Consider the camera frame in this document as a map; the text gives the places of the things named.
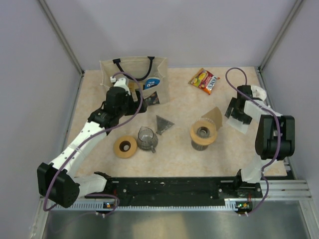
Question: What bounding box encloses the blue white item in bag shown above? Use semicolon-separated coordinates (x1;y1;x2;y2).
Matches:
144;77;160;90

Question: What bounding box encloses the red yellow candy packet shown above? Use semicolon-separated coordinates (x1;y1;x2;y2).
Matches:
188;68;220;95

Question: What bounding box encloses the grey glass carafe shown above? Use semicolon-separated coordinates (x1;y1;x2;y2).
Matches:
191;141;208;151

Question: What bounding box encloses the grey glass dripper cone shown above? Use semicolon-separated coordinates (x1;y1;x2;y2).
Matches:
156;115;174;135

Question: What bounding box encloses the brown box in bag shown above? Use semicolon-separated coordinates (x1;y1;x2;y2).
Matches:
128;82;144;92

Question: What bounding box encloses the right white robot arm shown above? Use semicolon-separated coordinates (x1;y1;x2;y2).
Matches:
225;85;295;197

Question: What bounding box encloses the white tape roll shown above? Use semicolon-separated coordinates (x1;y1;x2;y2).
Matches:
251;85;267;101

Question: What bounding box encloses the glass carafe with handle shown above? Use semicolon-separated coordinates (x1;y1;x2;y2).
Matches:
137;126;159;153

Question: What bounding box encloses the grey slotted cable duct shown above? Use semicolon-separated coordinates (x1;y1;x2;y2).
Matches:
49;198;252;212

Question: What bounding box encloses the white paper coffee filter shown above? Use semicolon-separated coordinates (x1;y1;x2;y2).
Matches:
226;117;249;134

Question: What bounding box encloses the brown paper coffee filter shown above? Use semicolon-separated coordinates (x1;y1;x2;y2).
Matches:
202;107;223;130

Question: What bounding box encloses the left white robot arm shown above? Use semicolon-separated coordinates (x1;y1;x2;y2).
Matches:
37;72;147;211

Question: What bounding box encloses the clear glass dripper cone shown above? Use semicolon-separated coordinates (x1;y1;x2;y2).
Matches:
195;118;217;138

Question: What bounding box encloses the beige canvas tote bag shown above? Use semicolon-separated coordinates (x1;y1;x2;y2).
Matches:
100;56;169;105

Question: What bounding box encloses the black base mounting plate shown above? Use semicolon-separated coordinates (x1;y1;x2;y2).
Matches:
91;177;263;207

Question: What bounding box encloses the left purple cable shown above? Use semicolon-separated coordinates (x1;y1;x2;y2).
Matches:
43;72;144;220

